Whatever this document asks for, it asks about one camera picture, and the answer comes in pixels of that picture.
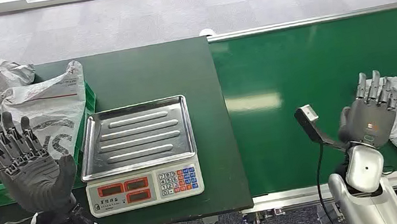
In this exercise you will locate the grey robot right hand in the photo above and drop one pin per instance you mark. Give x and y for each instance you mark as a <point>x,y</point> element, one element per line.
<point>370,123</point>

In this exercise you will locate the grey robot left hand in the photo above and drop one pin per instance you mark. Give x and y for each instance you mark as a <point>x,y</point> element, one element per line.
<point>35,182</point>

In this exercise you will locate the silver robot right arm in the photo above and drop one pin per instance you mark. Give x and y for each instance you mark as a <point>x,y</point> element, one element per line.
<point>363,170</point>

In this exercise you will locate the white conveyor roller cap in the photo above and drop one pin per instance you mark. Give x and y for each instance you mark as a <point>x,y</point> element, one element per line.
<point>207,32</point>

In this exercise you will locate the electronic scale with steel tray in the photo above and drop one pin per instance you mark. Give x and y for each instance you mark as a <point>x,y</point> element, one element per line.
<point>136,138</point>

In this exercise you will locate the crumpled white mailer bag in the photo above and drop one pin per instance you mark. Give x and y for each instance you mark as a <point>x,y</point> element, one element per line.
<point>9,72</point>

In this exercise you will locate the dark green table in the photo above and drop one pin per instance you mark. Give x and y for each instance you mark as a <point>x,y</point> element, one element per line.
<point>140,76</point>

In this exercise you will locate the white table foot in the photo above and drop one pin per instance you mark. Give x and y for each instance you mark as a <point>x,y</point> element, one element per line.
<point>211,220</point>

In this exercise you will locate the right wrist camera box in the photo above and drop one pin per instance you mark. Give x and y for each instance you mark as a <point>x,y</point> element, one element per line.
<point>308,116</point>

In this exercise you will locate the metal conveyor bracket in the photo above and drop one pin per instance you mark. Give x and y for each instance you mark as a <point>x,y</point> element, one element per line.
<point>262,217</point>

